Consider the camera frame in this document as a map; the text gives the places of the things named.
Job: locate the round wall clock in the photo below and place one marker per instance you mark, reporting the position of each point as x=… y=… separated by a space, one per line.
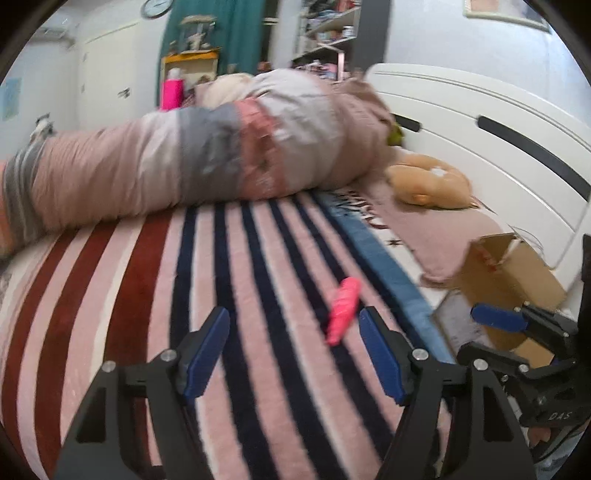
x=154 y=5

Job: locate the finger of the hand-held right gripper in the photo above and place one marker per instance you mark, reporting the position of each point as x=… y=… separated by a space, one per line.
x=494 y=357
x=496 y=318

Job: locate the dark bookshelf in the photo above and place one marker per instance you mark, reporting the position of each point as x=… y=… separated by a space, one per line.
x=341 y=27

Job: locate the tan plush toy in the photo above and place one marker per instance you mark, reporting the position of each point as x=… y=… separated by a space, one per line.
x=429 y=182

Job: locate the teal curtain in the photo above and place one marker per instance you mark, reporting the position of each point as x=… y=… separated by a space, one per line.
x=217 y=32

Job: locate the white door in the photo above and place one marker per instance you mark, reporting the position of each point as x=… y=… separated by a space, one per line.
x=108 y=74

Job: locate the blue wall poster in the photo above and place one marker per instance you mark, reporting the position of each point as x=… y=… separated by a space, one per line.
x=11 y=97

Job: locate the rolled pink grey duvet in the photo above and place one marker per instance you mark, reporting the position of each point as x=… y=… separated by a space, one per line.
x=184 y=157

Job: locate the cardboard box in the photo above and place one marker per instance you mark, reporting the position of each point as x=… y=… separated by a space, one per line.
x=521 y=272

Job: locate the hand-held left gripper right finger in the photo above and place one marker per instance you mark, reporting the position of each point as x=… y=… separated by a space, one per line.
x=381 y=353

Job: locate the framed wall picture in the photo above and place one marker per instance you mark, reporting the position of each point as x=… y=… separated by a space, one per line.
x=508 y=11

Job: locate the pink hanging clothes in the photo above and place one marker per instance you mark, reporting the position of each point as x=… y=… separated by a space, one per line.
x=323 y=69

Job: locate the pink cylinder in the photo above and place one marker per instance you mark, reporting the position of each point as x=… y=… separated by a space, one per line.
x=171 y=90

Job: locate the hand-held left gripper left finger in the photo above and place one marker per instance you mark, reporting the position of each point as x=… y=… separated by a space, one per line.
x=205 y=355

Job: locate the white bed headboard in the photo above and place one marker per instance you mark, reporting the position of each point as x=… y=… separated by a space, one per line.
x=485 y=115

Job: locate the striped blanket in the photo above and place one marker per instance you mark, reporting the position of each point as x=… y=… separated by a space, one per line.
x=231 y=277

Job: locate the green plush toy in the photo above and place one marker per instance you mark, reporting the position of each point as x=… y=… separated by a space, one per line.
x=395 y=134

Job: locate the glass display case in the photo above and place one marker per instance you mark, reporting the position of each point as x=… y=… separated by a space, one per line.
x=196 y=32

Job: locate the white air conditioner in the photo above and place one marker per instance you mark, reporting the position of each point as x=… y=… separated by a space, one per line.
x=55 y=34

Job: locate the pink tube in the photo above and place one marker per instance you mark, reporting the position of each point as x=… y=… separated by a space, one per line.
x=344 y=311

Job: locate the yellow shelf unit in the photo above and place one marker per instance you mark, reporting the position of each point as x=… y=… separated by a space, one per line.
x=189 y=64

